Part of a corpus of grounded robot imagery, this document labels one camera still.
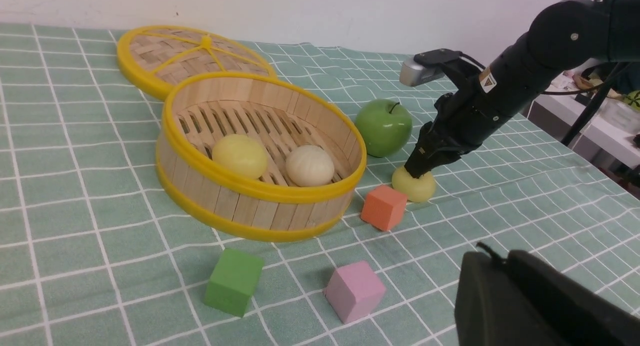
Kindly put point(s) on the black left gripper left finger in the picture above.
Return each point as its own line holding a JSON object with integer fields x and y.
{"x": 490, "y": 310}

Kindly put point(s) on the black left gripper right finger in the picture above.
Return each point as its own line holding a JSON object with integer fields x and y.
{"x": 577, "y": 314}

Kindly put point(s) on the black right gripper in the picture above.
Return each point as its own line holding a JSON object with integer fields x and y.
{"x": 464, "y": 120}

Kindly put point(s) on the white bun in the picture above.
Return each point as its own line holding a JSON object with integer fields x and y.
{"x": 309, "y": 166}

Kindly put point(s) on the pale yellow bun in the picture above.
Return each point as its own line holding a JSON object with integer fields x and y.
{"x": 241, "y": 154}

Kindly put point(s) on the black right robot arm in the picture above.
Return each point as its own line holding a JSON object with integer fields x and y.
{"x": 563, "y": 36}

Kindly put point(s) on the bamboo steamer tray yellow rim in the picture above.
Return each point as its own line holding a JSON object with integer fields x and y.
{"x": 203, "y": 109}

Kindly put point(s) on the woven bamboo steamer lid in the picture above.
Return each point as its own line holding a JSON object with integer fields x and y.
{"x": 156, "y": 58}

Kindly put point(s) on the green apple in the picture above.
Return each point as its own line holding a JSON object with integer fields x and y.
{"x": 385, "y": 126}

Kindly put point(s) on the orange foam cube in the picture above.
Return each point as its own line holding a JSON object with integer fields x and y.
{"x": 383, "y": 208}

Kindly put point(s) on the pink foam cube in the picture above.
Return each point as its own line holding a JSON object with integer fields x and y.
{"x": 354, "y": 291}

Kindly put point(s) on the white side table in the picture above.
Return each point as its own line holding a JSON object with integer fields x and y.
{"x": 608, "y": 148}

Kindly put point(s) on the green foam cube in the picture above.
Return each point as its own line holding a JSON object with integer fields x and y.
{"x": 233, "y": 282}

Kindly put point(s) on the green checkered tablecloth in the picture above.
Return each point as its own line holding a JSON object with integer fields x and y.
{"x": 93, "y": 252}

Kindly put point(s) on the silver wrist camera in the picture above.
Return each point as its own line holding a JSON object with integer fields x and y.
{"x": 412, "y": 74}

